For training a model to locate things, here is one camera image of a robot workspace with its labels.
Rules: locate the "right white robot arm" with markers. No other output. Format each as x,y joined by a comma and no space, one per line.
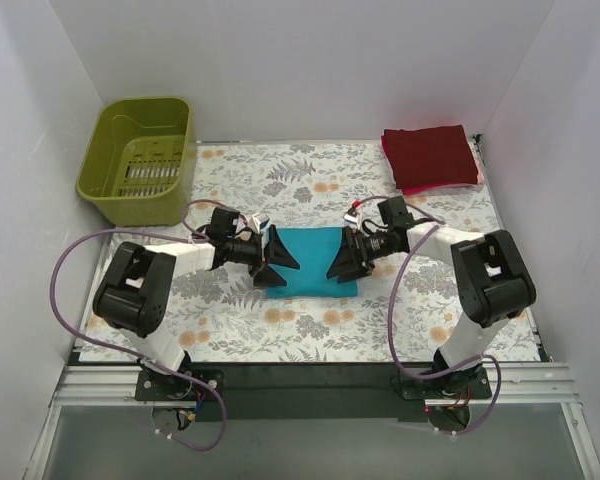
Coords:
493,283

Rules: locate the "olive green plastic basket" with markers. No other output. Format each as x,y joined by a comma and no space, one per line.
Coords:
137,169

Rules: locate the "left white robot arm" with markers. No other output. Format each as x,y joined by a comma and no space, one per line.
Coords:
134,292

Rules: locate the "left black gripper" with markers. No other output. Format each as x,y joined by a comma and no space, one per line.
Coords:
262,253

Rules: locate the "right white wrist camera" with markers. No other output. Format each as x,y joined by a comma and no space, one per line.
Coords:
352,217

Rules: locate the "floral patterned table mat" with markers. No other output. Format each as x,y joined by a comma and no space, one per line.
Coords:
405,307

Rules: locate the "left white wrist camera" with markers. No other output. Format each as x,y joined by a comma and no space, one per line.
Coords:
259,223

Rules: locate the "pink folded t shirt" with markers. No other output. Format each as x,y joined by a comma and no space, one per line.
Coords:
440,186

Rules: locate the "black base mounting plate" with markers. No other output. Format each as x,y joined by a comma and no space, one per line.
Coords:
285,391

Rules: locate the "teal t shirt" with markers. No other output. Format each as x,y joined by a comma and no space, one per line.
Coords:
314,249

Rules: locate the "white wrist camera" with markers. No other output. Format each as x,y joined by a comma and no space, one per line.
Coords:
259,223
352,217

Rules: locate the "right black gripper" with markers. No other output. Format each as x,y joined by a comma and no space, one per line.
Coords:
355,250

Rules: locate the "aluminium frame rail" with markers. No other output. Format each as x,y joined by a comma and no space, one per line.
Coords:
98,385

